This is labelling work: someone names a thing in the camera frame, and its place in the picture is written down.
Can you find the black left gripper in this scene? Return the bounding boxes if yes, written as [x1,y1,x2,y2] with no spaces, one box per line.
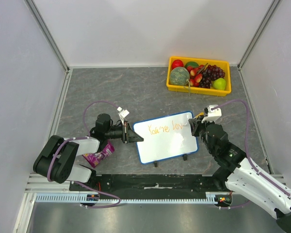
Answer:
[105,121,143,144]

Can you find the white orange marker pen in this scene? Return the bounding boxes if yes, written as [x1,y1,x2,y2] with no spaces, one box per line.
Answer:
[184,112,204,128]

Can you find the blue framed whiteboard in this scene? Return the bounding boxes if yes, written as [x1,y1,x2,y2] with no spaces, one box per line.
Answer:
[133,111,198,164]

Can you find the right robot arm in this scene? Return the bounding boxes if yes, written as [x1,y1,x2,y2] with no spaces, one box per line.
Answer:
[188,116,291,233]

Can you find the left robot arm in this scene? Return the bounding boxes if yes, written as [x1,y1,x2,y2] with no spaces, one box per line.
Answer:
[33,114,144,191]

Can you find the purple snack bag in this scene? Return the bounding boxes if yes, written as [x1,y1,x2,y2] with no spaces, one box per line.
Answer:
[82,140,114,168]

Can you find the green pear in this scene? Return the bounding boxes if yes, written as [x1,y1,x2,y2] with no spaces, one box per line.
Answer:
[212,78,226,90]

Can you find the green netted melon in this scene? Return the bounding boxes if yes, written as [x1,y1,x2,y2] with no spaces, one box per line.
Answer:
[169,67,190,86]

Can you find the dark purple grape bunch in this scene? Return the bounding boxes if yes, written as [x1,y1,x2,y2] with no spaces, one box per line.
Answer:
[199,65,225,89]

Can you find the green round fruit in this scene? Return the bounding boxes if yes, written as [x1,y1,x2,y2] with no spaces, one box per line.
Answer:
[184,61,199,68]

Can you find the red apple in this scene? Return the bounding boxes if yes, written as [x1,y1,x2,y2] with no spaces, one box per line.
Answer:
[171,59,184,69]

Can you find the yellow plastic fruit bin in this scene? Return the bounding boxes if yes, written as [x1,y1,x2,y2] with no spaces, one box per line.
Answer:
[166,56,231,97]

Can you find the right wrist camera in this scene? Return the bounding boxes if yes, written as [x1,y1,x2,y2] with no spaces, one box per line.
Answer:
[202,104,222,123]

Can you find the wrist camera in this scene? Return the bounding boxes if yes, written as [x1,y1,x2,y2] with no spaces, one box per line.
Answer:
[202,104,222,123]
[117,107,129,126]

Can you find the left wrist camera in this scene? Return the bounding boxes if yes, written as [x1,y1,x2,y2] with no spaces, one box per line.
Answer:
[117,107,129,126]

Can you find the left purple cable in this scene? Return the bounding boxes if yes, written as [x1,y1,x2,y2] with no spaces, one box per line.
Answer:
[47,100,122,209]

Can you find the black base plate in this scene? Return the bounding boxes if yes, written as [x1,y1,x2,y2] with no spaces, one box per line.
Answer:
[69,173,243,200]

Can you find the white slotted cable duct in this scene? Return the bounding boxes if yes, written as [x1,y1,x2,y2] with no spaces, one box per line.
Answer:
[35,193,232,204]

